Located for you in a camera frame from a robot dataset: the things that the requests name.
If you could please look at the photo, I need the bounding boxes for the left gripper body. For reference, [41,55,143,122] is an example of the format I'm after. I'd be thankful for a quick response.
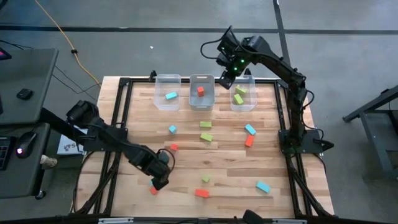
[138,151,172,180]

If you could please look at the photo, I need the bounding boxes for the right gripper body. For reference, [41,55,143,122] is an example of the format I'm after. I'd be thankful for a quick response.
[217,46,251,75]

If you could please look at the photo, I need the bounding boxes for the clear plastic bin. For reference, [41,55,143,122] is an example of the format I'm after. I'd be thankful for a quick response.
[229,74,257,112]
[153,73,182,111]

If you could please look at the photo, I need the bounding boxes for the grey plastic bin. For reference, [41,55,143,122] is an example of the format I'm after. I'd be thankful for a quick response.
[188,73,216,111]

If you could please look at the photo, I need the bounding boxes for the white printed sheet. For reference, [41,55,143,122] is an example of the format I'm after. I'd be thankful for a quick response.
[57,126,88,156]

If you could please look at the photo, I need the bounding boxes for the black rounded object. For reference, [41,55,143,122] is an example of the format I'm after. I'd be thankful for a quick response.
[242,209,265,224]

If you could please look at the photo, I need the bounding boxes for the small beige object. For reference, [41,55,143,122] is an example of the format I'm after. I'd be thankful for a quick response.
[39,154,58,169]

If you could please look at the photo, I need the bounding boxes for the black computer mouse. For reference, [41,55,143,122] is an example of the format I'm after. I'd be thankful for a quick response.
[14,131,37,159]

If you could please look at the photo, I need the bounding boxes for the grey desk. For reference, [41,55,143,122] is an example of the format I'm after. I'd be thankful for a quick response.
[0,48,59,126]
[0,123,50,200]

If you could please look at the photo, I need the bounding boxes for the small black device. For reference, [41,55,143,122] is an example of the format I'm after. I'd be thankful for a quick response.
[16,88,34,101]

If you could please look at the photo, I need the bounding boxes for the black keyboard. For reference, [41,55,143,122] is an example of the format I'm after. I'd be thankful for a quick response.
[0,136,14,171]

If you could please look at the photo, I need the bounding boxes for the black metal side table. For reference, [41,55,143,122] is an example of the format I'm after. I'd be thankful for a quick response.
[341,84,398,182]

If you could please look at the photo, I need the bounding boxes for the pink-lit device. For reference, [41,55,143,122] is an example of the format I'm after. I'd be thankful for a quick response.
[0,46,12,62]

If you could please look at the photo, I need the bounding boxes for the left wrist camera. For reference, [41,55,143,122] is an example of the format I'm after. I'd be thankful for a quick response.
[157,151,171,165]

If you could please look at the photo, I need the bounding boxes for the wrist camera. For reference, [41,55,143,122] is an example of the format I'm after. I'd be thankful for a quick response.
[157,151,171,165]
[216,26,242,58]

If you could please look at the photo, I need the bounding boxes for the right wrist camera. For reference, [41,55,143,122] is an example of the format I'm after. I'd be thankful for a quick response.
[216,26,242,58]

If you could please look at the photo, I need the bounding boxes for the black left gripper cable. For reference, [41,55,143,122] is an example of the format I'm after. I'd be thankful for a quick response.
[155,148,177,172]

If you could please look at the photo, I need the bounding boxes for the black metal table frame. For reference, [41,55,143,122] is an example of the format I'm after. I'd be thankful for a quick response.
[70,76,335,218]

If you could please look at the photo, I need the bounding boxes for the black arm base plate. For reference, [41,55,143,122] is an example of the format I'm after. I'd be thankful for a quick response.
[83,126,129,153]
[278,129,324,155]

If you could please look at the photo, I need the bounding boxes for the black power cable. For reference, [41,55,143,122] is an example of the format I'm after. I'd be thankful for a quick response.
[312,138,335,152]

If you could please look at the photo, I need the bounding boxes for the orange floor cable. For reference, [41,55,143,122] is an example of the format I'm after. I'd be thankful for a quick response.
[34,0,102,88]

